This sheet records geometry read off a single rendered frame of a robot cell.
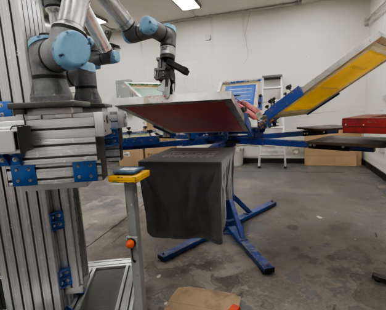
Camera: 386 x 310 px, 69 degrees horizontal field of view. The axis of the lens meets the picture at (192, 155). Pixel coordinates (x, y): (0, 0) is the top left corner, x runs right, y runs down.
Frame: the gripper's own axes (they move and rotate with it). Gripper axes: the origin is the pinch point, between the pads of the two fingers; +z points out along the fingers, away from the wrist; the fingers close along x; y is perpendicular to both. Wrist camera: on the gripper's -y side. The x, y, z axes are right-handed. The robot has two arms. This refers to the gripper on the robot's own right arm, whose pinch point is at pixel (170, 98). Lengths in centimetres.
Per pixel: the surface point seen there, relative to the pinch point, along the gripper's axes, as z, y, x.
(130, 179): 38.7, 7.8, 18.9
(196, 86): -166, 119, -439
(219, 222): 59, -21, -21
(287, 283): 106, -54, -91
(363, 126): 4, -96, -62
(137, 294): 91, 12, 0
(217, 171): 33.8, -20.6, -13.6
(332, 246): 89, -92, -149
